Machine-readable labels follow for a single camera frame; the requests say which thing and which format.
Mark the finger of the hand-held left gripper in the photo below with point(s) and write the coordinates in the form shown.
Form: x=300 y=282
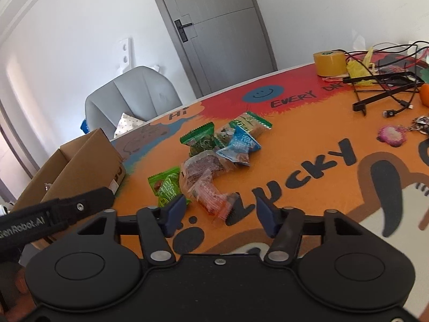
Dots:
x=87 y=204

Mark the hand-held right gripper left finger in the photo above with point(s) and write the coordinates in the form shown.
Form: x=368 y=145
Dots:
x=174 y=214

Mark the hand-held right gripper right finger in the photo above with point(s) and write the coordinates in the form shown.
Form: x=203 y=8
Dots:
x=268 y=216

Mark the green packet with red picture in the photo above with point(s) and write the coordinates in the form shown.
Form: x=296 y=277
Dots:
x=167 y=186

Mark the clear packet of orange snacks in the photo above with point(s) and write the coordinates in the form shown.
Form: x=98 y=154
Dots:
x=209 y=199

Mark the brown cardboard box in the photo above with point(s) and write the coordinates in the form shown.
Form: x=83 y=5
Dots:
x=83 y=161

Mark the blue snack packet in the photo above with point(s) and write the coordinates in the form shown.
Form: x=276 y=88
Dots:
x=239 y=146

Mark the dark green snack packet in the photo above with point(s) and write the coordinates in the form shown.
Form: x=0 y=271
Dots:
x=199 y=139

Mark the small olive snack packet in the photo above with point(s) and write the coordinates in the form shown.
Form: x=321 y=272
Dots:
x=225 y=136

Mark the beige packet with green edges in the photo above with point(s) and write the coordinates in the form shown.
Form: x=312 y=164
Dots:
x=253 y=122

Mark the blue plastic bag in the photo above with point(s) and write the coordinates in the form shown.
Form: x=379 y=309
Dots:
x=83 y=125

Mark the colourful printed table mat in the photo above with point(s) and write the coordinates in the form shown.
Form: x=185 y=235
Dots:
x=301 y=134

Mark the white dotted pillow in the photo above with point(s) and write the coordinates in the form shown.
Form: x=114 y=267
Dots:
x=129 y=124

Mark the grey upholstered chair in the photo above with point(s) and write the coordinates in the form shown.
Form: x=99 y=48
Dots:
x=140 y=94

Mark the black folding stand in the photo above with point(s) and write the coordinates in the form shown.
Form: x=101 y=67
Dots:
x=360 y=106

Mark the white board with round holes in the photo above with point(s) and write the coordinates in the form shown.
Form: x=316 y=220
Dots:
x=124 y=53

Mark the yellow tape roll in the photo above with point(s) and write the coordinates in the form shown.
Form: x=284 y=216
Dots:
x=330 y=63

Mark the yellow plastic bag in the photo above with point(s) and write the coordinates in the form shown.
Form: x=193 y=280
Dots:
x=358 y=70

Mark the bunch of keys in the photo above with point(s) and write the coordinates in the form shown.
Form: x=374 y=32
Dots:
x=421 y=125

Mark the grey door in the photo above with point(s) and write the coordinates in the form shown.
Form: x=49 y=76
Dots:
x=221 y=40

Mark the tangerine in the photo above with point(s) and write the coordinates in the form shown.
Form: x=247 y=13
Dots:
x=425 y=95

